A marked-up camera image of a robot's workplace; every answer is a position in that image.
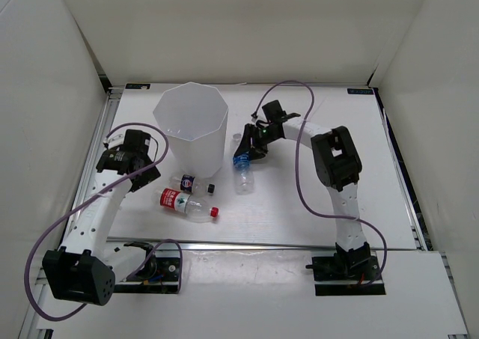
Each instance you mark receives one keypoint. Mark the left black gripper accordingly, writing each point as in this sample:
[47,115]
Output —
[148,176]

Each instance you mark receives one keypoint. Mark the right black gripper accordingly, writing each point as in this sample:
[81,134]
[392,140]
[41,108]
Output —
[257,153]

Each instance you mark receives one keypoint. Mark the blue label water bottle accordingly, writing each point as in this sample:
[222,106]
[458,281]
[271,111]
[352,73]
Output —
[243,175]

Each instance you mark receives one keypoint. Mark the bottle with dark blue label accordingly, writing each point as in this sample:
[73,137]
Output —
[191,184]

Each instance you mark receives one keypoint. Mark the bottle with red label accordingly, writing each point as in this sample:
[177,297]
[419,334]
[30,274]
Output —
[189,206]

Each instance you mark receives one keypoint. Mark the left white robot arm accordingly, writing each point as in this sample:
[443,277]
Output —
[84,269]

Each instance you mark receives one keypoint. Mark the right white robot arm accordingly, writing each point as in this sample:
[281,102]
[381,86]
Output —
[337,165]

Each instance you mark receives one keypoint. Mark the white octagonal plastic bin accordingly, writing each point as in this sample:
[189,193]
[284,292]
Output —
[194,118]

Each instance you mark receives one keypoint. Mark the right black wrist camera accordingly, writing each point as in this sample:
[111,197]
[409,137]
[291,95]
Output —
[273,112]

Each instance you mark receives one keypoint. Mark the metal rail bar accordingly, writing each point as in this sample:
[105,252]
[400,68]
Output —
[209,245]

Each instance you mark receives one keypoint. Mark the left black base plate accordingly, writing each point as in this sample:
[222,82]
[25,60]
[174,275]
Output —
[142,268]

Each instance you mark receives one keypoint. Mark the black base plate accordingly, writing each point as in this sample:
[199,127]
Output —
[332,279]
[142,268]

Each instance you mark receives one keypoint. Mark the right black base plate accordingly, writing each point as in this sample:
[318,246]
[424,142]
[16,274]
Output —
[332,279]

